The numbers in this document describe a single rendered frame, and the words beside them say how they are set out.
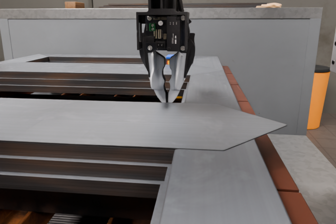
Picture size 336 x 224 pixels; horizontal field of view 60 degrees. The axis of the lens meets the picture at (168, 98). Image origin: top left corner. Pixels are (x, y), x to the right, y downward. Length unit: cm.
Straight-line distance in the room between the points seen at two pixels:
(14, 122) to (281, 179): 35
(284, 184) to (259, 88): 91
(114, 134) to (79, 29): 96
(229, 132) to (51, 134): 22
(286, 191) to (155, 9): 28
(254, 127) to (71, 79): 55
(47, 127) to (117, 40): 87
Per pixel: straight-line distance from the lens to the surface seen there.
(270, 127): 40
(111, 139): 35
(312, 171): 74
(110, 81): 78
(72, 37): 131
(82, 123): 41
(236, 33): 120
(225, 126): 39
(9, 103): 55
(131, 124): 39
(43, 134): 39
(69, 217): 78
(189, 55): 47
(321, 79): 298
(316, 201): 63
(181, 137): 35
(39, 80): 86
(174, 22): 41
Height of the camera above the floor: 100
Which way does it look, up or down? 15 degrees down
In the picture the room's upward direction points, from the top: straight up
